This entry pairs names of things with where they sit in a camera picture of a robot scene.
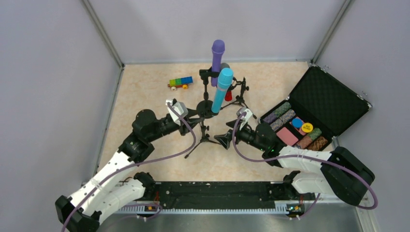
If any black round-base mic stand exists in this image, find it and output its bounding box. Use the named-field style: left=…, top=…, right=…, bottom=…
left=196, top=68, right=219, bottom=119

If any black tripod mic stand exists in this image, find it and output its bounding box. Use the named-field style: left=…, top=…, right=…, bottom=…
left=184, top=118, right=220, bottom=159

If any black shock-mount tripod stand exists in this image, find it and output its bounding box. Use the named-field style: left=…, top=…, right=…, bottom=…
left=220, top=77, right=249, bottom=110

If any red glitter microphone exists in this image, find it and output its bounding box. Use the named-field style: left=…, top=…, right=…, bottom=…
left=220, top=63, right=233, bottom=102

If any teal toy microphone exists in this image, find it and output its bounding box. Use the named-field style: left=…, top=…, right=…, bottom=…
left=211, top=68, right=234, bottom=114

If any purple toy microphone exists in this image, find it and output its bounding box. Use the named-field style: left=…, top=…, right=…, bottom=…
left=211, top=39, right=225, bottom=73

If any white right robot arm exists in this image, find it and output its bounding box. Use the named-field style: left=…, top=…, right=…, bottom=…
left=214, top=120, right=379, bottom=210

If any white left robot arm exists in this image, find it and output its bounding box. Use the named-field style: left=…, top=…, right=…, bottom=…
left=55, top=102, right=201, bottom=232

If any colourful toy brick block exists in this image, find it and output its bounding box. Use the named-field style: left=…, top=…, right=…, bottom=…
left=167, top=76, right=193, bottom=91

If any black poker chip case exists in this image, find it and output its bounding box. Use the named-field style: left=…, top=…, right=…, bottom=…
left=259, top=65, right=372, bottom=151

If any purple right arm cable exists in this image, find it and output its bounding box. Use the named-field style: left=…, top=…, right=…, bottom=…
left=232, top=111, right=379, bottom=220

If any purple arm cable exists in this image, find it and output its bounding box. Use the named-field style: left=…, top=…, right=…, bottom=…
left=232, top=111, right=379, bottom=220
left=60, top=101, right=197, bottom=232

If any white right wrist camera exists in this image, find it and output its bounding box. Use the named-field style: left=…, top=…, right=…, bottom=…
left=236, top=106, right=253, bottom=130

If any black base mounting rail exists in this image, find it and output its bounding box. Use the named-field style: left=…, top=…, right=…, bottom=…
left=144, top=181, right=316, bottom=210

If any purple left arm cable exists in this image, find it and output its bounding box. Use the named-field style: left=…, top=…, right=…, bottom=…
left=60, top=101, right=197, bottom=232

